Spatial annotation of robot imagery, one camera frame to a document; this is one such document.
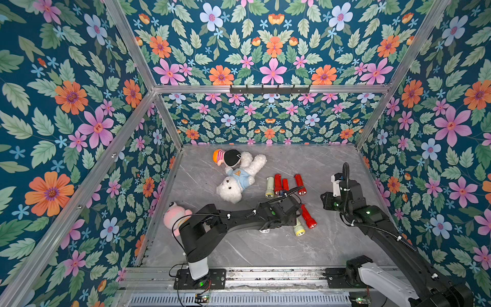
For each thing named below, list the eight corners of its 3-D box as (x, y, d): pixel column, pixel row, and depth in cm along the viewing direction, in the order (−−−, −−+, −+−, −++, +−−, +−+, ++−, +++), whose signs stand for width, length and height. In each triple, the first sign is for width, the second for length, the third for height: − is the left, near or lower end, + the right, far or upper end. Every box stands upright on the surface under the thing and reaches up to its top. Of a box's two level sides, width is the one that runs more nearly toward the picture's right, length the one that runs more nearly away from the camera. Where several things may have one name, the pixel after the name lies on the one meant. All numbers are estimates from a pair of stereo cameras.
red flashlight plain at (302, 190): (298, 197, 99) (300, 193, 96) (292, 177, 108) (293, 173, 104) (306, 196, 100) (307, 192, 97) (299, 176, 108) (300, 172, 105)
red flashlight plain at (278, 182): (274, 191, 101) (274, 189, 99) (273, 176, 107) (274, 173, 106) (282, 191, 101) (282, 189, 99) (281, 176, 107) (281, 173, 105)
